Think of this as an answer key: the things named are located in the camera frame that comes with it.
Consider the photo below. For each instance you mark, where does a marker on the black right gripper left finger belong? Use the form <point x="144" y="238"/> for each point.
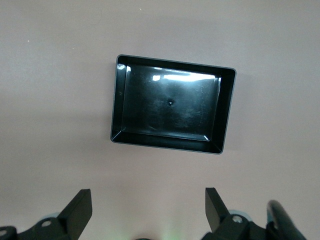
<point x="70" y="220"/>

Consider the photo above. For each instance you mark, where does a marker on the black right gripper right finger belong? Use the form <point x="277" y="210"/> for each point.
<point x="220" y="220"/>

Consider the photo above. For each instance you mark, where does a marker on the black plastic tray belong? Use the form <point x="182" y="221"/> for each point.
<point x="170" y="107"/>

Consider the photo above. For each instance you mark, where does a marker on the brown table cover mat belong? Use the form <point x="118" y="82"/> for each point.
<point x="50" y="100"/>

